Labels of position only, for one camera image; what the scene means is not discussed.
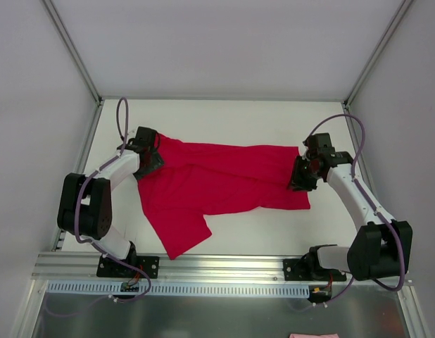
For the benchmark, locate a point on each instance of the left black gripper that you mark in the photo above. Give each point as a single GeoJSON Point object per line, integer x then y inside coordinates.
{"type": "Point", "coordinates": [151, 163]}

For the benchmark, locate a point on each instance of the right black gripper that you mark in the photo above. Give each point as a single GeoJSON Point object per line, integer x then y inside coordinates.
{"type": "Point", "coordinates": [299, 174]}

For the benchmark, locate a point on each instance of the red t-shirt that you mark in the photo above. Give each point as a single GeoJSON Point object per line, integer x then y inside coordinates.
{"type": "Point", "coordinates": [200, 179]}

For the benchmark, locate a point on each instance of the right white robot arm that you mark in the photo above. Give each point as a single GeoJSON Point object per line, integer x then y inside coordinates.
{"type": "Point", "coordinates": [382, 245]}

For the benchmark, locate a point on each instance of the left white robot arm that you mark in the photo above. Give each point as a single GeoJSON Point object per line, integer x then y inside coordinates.
{"type": "Point", "coordinates": [85, 208]}

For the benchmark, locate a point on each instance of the pink folded cloth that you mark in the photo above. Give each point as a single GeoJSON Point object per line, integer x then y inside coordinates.
{"type": "Point", "coordinates": [296, 335]}

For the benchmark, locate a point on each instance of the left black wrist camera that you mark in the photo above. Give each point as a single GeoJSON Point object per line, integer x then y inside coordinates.
{"type": "Point", "coordinates": [147, 138]}

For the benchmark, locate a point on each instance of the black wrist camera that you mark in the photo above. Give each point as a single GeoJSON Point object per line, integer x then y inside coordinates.
{"type": "Point", "coordinates": [147, 138]}
{"type": "Point", "coordinates": [317, 145]}

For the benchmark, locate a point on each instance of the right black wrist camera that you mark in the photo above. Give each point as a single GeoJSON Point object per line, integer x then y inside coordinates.
{"type": "Point", "coordinates": [317, 145]}

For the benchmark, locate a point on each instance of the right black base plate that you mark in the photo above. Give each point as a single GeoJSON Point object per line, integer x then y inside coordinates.
{"type": "Point", "coordinates": [297, 270]}

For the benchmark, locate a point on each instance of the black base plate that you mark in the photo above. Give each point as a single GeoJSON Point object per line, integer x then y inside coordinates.
{"type": "Point", "coordinates": [297, 270]}
{"type": "Point", "coordinates": [109, 268]}

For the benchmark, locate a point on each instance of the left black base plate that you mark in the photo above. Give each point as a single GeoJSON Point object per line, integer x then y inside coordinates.
{"type": "Point", "coordinates": [109, 268]}

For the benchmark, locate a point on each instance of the slotted cable duct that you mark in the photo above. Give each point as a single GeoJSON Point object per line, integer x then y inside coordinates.
{"type": "Point", "coordinates": [290, 291]}

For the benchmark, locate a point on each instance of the aluminium front rail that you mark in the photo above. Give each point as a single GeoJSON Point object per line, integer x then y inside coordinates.
{"type": "Point", "coordinates": [62, 265]}

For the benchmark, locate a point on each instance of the left aluminium frame post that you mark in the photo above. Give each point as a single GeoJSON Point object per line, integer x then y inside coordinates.
{"type": "Point", "coordinates": [61, 28]}

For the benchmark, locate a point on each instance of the aluminium frame post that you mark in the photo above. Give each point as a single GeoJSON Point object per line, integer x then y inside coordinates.
{"type": "Point", "coordinates": [61, 28]}
{"type": "Point", "coordinates": [379, 49]}

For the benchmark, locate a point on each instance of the right aluminium frame post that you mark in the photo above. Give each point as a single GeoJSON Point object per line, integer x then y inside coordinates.
{"type": "Point", "coordinates": [379, 49]}

